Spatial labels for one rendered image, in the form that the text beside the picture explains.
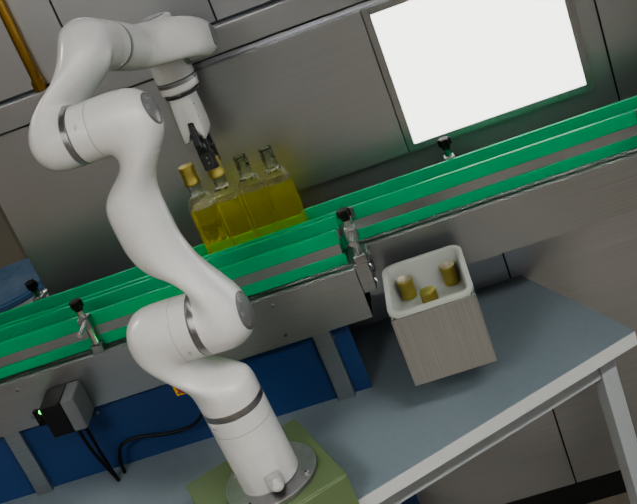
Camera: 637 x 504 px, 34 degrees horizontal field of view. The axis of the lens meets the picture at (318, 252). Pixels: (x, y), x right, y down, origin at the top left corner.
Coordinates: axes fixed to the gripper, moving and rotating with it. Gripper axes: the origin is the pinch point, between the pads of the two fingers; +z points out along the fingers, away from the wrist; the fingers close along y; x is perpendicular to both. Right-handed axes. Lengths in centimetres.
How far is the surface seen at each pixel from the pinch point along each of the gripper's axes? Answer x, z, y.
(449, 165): 47, 21, -4
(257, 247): 3.0, 20.8, 6.0
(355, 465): 11, 58, 40
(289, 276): 8.5, 26.3, 13.3
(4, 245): -151, 69, -213
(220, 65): 7.5, -15.1, -12.3
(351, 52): 35.2, -7.9, -12.6
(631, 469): 64, 93, 22
